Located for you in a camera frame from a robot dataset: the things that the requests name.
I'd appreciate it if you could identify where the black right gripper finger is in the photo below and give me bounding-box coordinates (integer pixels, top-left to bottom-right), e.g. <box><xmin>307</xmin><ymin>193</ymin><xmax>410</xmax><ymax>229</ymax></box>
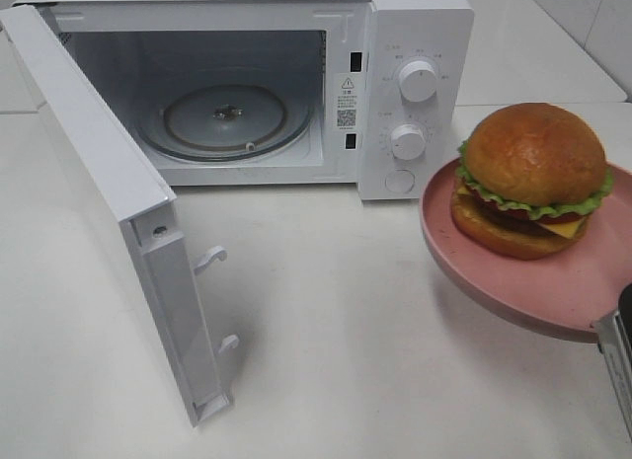
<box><xmin>593</xmin><ymin>284</ymin><xmax>632</xmax><ymax>434</ymax></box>

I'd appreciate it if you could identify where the pink round plate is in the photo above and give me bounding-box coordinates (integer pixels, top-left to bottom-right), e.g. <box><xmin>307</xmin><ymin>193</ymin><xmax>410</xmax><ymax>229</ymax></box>
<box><xmin>420</xmin><ymin>160</ymin><xmax>631</xmax><ymax>343</ymax></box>

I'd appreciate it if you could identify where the toy hamburger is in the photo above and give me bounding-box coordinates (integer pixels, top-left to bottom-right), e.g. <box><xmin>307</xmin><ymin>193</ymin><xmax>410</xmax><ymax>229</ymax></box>
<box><xmin>450</xmin><ymin>103</ymin><xmax>614</xmax><ymax>260</ymax></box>

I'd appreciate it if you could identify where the white timer knob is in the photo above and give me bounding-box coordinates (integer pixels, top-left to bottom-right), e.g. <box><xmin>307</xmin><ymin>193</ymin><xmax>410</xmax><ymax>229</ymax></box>
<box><xmin>390</xmin><ymin>123</ymin><xmax>427</xmax><ymax>161</ymax></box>

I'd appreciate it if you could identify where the white microwave door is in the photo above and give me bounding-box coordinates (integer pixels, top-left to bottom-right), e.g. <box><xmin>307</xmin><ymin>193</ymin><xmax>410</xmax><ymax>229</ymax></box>
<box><xmin>1</xmin><ymin>5</ymin><xmax>239</xmax><ymax>426</ymax></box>

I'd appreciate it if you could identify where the upper white power knob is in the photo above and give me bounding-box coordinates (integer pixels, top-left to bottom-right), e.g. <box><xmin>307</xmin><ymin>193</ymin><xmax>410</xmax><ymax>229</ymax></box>
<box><xmin>397</xmin><ymin>57</ymin><xmax>438</xmax><ymax>103</ymax></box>

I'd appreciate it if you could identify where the white microwave oven body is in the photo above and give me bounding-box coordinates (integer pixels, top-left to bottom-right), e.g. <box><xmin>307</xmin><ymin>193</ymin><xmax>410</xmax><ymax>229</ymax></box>
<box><xmin>8</xmin><ymin>0</ymin><xmax>474</xmax><ymax>200</ymax></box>

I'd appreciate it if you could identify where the glass microwave turntable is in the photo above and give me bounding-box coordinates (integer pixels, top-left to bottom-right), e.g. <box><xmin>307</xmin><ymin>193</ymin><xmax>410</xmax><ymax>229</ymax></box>
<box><xmin>136</xmin><ymin>68</ymin><xmax>322</xmax><ymax>163</ymax></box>

